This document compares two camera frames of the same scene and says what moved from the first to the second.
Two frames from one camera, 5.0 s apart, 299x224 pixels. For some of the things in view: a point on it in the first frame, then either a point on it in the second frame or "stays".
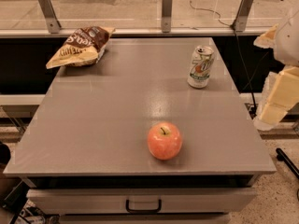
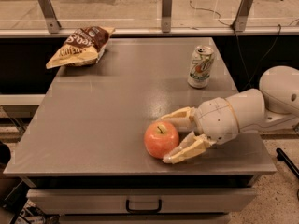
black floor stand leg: (280, 156) stays
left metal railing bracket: (49, 12) stays
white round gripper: (289, 42) -> (215, 119)
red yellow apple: (164, 140) stays
